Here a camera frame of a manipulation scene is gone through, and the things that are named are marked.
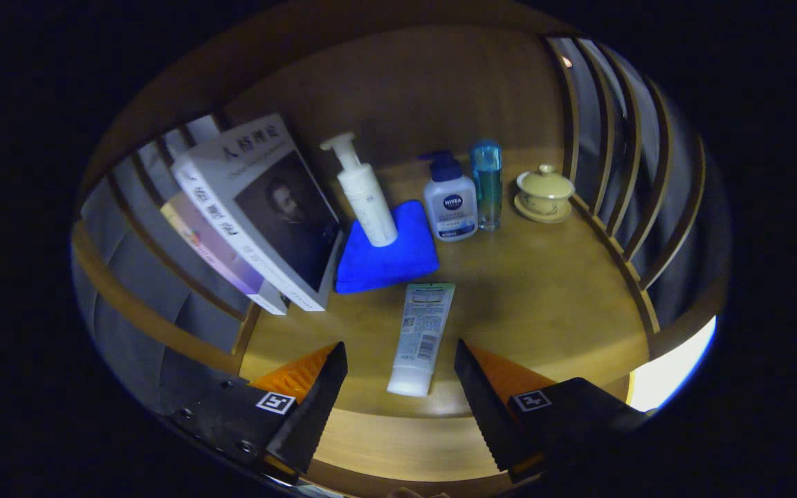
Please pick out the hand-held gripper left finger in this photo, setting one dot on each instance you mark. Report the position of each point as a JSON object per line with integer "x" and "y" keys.
{"x": 315, "y": 408}

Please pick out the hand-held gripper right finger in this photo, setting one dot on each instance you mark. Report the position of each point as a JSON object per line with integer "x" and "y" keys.
{"x": 488, "y": 408}

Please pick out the wooden drawer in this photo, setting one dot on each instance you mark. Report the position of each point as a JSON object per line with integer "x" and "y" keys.
{"x": 405, "y": 449}

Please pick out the white tube green end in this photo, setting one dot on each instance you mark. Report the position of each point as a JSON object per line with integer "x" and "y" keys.
{"x": 420, "y": 339}

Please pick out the wooden countertop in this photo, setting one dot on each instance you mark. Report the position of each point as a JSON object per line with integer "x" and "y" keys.
{"x": 544, "y": 297}

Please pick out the wooden cabinet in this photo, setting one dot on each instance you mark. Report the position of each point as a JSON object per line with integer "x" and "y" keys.
{"x": 426, "y": 90}

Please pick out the blue folded cloth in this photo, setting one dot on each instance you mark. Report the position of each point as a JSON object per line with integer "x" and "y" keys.
{"x": 385, "y": 266}

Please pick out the thin purple book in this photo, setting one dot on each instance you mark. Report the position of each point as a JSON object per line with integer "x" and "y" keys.
{"x": 232, "y": 270}

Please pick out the white flat board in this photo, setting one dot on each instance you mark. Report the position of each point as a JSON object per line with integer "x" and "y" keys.
{"x": 672, "y": 363}

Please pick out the yellow saucer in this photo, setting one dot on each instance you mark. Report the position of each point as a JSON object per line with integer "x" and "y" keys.
{"x": 544, "y": 218}

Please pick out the white bottle blue cap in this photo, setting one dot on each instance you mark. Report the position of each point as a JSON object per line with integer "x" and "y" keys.
{"x": 450, "y": 207}

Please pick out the white pump bottle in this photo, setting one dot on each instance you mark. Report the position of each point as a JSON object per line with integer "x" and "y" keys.
{"x": 371, "y": 207}

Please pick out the black backdrop cloth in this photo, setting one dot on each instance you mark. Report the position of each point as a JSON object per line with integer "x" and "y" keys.
{"x": 142, "y": 273}

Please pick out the slim teal bottle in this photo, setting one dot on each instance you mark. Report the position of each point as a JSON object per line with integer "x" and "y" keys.
{"x": 487, "y": 187}

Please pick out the yellow lidded teacup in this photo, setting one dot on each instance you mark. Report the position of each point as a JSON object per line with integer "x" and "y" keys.
{"x": 544, "y": 190}

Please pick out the thick white book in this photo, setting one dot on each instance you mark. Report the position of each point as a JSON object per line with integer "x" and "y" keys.
{"x": 232, "y": 187}

